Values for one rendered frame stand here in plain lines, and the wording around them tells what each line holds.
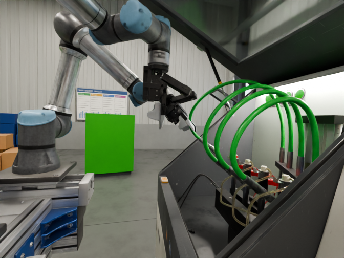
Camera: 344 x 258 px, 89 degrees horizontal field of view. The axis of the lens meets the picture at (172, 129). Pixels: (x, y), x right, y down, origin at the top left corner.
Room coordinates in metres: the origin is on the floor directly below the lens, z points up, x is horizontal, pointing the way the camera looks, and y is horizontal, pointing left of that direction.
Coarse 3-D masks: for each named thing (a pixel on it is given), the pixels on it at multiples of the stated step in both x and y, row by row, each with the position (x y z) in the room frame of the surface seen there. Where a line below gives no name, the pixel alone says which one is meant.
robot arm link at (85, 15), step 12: (60, 0) 0.43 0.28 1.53; (72, 0) 0.44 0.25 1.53; (84, 0) 0.45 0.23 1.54; (96, 0) 0.49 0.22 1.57; (72, 12) 0.47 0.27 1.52; (84, 12) 0.47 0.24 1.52; (96, 12) 0.49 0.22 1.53; (108, 12) 0.53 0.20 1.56; (84, 24) 0.51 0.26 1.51; (96, 24) 0.51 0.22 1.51; (108, 24) 0.53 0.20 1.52; (96, 36) 0.56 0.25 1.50; (108, 36) 0.55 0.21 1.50
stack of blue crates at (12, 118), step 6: (0, 114) 5.00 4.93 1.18; (6, 114) 5.04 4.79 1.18; (12, 114) 5.08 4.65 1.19; (0, 120) 5.00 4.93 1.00; (6, 120) 5.04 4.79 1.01; (12, 120) 5.08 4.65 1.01; (0, 126) 4.96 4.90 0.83; (6, 126) 5.00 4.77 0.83; (12, 126) 5.05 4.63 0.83; (0, 132) 4.96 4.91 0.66; (6, 132) 5.00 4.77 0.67; (12, 132) 5.05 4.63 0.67
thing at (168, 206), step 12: (168, 180) 0.86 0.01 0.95; (168, 192) 0.71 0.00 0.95; (168, 204) 0.61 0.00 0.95; (168, 216) 0.54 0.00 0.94; (180, 216) 0.53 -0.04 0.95; (168, 228) 0.53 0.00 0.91; (180, 228) 0.47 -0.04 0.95; (168, 240) 0.52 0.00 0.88; (180, 240) 0.42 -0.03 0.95; (168, 252) 0.51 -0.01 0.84; (180, 252) 0.38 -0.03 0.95; (192, 252) 0.39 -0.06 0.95
